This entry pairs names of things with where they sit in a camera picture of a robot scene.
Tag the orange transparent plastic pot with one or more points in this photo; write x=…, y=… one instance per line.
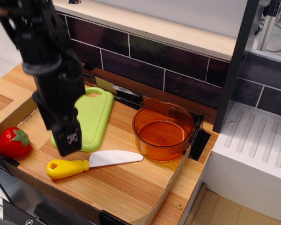
x=162, y=130

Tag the green plastic cutting board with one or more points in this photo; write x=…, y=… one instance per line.
x=92, y=111

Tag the white toy sink drainboard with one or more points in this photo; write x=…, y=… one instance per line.
x=245, y=162

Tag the cardboard fence with black tape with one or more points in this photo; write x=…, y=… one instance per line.
x=114, y=184

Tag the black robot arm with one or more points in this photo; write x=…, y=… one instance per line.
x=41, y=37

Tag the red toy strawberry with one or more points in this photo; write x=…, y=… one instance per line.
x=14, y=142

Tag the dark tiled backsplash shelf unit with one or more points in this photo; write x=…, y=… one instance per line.
x=164, y=59

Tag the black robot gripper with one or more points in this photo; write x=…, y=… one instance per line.
x=57, y=92

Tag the aluminium frame with cables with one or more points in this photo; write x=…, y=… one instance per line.
x=268, y=34

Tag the yellow handled white toy knife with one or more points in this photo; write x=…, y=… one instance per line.
x=59, y=168

